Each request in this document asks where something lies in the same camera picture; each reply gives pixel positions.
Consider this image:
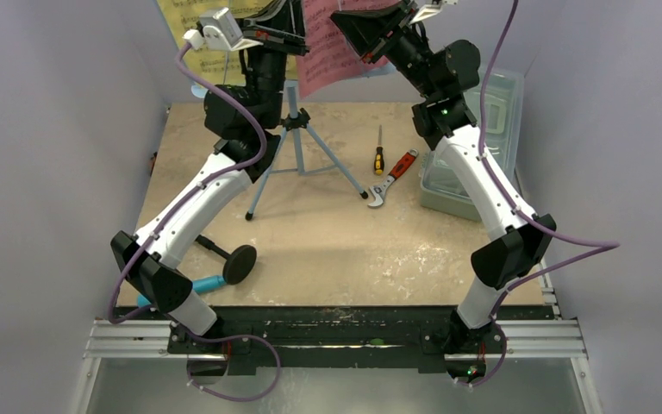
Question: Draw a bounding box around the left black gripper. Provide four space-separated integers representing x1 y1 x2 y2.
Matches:
231 0 309 128

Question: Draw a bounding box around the pink sheet music page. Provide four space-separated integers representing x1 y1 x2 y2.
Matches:
297 0 395 99

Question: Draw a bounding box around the light blue music stand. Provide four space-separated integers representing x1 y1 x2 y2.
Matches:
199 56 368 198

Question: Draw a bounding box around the black microphone desk stand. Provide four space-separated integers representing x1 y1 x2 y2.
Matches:
195 235 257 285

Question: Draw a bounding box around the teal microphone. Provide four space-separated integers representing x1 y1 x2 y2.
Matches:
136 275 227 307

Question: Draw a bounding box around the yellow sheet music page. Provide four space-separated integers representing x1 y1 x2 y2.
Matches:
157 0 308 85

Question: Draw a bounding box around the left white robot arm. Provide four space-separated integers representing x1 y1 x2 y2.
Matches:
110 1 308 353

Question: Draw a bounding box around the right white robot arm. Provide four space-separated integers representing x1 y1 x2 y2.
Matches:
330 1 556 351

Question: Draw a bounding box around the yellow black screwdriver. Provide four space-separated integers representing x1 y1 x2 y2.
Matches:
373 125 385 176

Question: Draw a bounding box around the clear plastic storage box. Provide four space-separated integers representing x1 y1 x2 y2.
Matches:
420 68 524 222

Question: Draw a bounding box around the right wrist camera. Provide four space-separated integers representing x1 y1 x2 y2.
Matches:
410 0 459 24

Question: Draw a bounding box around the red handled adjustable wrench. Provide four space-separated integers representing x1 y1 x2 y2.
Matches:
367 149 419 209

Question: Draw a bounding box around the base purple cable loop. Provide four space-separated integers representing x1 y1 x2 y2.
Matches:
185 334 282 404

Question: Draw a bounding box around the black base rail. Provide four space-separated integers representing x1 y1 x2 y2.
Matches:
167 305 511 377

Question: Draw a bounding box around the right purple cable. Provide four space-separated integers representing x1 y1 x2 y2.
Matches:
476 0 621 321

